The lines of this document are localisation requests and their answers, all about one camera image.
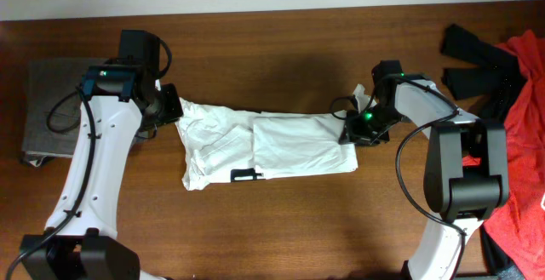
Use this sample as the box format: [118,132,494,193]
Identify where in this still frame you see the white t-shirt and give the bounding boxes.
[175,100,359,191]

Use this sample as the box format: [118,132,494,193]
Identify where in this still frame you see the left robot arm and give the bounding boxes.
[6,30,183,279]

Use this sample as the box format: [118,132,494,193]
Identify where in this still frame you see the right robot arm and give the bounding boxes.
[339,60,509,279]

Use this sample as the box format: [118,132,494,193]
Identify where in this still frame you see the folded grey trousers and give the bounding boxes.
[20,58,106,167]

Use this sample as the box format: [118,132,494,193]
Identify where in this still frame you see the black garment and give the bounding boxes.
[440,24,526,122]

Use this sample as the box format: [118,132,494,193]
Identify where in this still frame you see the red t-shirt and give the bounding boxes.
[484,30,544,279]

